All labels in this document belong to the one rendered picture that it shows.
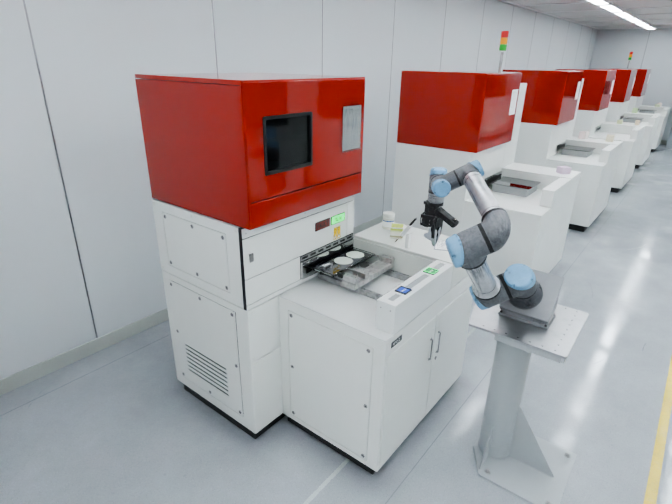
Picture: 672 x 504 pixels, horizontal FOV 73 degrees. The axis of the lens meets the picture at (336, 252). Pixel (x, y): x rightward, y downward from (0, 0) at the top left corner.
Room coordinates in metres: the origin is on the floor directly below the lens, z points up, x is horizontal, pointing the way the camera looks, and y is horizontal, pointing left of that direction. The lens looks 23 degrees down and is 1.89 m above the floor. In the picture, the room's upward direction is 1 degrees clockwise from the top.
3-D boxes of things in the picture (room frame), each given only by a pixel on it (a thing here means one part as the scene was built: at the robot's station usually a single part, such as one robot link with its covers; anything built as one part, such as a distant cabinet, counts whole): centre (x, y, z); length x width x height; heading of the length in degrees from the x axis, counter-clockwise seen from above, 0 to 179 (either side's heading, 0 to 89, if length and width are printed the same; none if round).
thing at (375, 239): (2.42, -0.45, 0.89); 0.62 x 0.35 x 0.14; 52
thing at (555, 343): (1.83, -0.88, 0.75); 0.45 x 0.44 x 0.13; 53
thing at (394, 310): (1.90, -0.38, 0.89); 0.55 x 0.09 x 0.14; 142
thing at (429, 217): (2.01, -0.44, 1.25); 0.09 x 0.08 x 0.12; 52
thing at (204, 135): (2.35, 0.41, 1.52); 0.81 x 0.75 x 0.59; 142
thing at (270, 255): (2.16, 0.16, 1.02); 0.82 x 0.03 x 0.40; 142
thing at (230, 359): (2.37, 0.43, 0.41); 0.82 x 0.71 x 0.82; 142
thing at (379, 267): (2.16, -0.18, 0.87); 0.36 x 0.08 x 0.03; 142
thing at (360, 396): (2.17, -0.27, 0.41); 0.97 x 0.64 x 0.82; 142
